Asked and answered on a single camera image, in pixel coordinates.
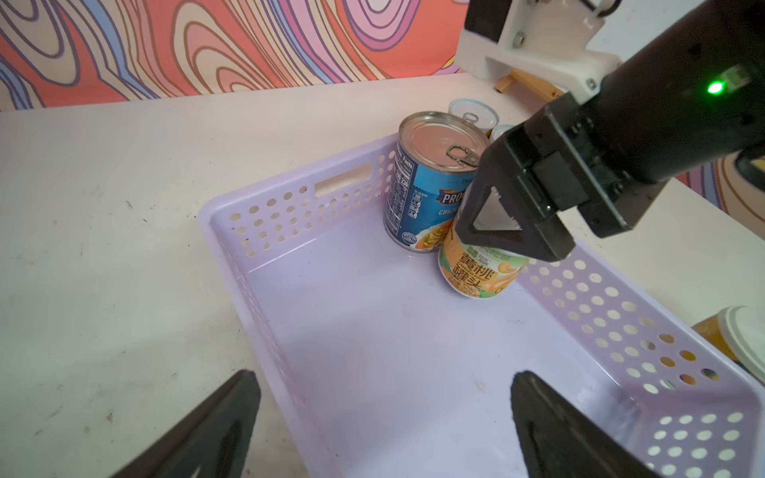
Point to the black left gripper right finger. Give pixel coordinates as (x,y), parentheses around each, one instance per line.
(559,441)

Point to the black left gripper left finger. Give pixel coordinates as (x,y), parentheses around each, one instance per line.
(212,441)

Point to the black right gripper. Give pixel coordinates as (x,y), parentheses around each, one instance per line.
(692,95)

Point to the white lid can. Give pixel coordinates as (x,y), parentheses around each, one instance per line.
(475,271)
(499,130)
(475,112)
(737,332)

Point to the white lid can back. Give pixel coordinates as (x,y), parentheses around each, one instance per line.
(475,112)

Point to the purple plastic basket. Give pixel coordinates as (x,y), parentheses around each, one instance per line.
(382,370)

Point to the wooden easel stand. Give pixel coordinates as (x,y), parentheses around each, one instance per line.
(542,89)

